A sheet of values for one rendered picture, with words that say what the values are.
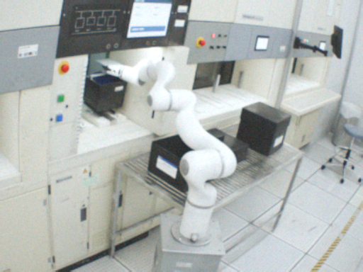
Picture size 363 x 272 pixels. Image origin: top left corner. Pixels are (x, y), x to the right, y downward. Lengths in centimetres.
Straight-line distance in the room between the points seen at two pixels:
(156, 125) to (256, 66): 148
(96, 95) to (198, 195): 101
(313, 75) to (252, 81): 150
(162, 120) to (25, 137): 91
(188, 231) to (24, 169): 83
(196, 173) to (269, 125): 120
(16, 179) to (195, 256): 92
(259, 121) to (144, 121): 75
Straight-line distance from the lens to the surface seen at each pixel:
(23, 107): 175
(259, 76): 359
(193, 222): 170
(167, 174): 212
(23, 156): 186
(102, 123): 237
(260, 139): 271
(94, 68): 295
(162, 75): 185
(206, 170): 154
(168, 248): 169
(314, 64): 495
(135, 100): 248
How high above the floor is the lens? 185
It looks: 24 degrees down
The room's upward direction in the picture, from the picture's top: 11 degrees clockwise
